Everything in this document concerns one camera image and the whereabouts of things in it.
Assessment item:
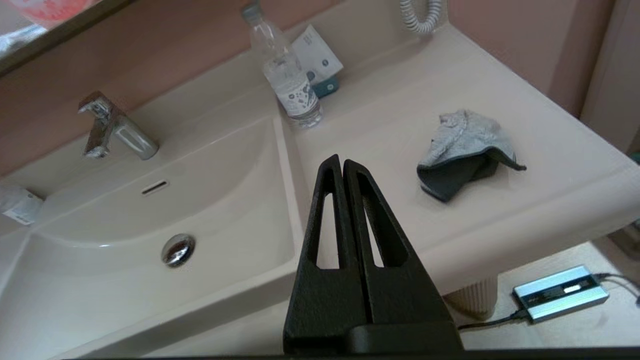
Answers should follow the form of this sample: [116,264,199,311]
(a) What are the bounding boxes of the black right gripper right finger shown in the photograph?
[343,158,458,326]

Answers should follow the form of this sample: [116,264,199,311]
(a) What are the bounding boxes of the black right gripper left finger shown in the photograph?
[283,154,373,356]

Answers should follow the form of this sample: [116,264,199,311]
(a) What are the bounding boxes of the grey microfibre cleaning cloth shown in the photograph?
[416,109,527,203]

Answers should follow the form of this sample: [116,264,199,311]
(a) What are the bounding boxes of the cream sink basin countertop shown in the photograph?
[0,0,640,360]

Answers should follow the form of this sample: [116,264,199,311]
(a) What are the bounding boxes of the chrome faucet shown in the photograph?
[77,91,160,162]

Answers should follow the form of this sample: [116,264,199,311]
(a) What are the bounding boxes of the silver power adapter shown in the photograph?
[513,265,610,323]

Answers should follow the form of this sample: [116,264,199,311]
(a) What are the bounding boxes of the chrome drain stopper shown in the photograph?
[161,233,196,268]

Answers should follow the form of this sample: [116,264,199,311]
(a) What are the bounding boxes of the small teal box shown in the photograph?
[311,75,341,99]

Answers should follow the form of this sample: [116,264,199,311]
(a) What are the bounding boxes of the clear bottle with grey cap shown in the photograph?
[241,2,325,129]

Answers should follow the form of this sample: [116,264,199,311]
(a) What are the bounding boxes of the white paper card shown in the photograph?
[291,24,345,86]

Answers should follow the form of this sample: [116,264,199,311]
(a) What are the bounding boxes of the clear uncapped plastic bottle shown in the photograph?
[0,182,45,226]

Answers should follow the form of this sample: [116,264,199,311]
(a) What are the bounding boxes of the beige ribbed pedestal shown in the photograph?
[442,275,500,321]

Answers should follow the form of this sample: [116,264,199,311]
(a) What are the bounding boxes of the thin black adapter cable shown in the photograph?
[457,310,526,332]
[592,272,640,307]

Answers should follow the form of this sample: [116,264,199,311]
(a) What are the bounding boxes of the white coiled cord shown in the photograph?
[399,0,446,35]

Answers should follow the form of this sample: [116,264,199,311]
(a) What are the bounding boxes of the brown wall shelf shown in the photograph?
[0,0,136,78]

